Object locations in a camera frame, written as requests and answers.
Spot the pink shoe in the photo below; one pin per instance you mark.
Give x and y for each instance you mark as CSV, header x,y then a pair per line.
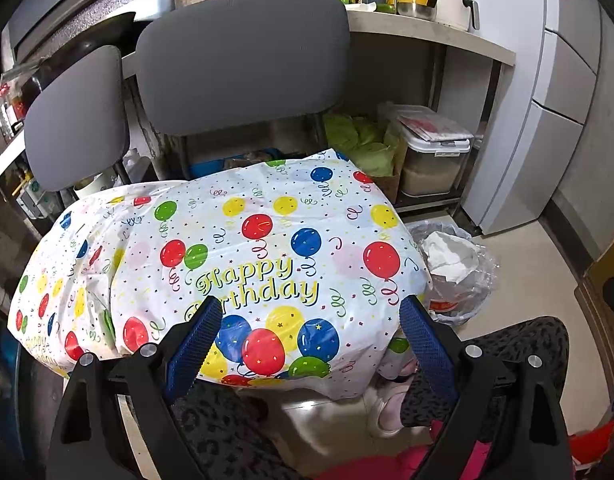
x,y
387,405

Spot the small grey chair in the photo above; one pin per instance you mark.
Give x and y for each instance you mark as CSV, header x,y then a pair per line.
x,y
77,120

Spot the balloon print tablecloth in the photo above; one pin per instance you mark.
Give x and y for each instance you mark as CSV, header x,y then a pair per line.
x,y
227,240

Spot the black wok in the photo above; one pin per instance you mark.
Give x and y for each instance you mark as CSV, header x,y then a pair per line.
x,y
87,35

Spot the white refrigerator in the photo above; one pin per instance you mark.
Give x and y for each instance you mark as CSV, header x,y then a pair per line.
x,y
532,110

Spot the trash bin with clear liner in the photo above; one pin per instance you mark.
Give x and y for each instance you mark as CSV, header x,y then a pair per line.
x,y
467,305

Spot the large brown cardboard box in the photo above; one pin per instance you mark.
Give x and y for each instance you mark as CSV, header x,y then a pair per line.
x,y
604,310

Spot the orange and white paper cup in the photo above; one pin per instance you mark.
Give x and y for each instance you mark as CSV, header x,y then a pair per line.
x,y
443,306

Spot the pink jacket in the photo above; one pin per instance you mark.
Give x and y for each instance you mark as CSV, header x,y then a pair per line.
x,y
377,465

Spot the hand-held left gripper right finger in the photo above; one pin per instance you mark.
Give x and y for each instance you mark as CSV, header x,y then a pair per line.
x,y
423,342

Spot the blue barrel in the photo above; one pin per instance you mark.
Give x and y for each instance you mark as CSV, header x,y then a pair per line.
x,y
9,370

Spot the red and white bag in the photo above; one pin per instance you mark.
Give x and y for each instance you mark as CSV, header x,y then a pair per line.
x,y
597,440

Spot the clear plastic rice container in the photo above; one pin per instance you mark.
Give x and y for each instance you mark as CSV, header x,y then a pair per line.
x,y
432,170

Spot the white crumpled paper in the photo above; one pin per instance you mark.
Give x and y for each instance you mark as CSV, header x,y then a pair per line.
x,y
449,255

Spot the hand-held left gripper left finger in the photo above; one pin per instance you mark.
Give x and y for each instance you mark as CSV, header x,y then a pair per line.
x,y
197,342

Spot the large grey chair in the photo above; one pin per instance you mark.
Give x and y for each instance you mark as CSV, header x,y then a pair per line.
x,y
242,60

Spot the green cabbage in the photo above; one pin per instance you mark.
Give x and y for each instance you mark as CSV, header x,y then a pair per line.
x,y
362,145

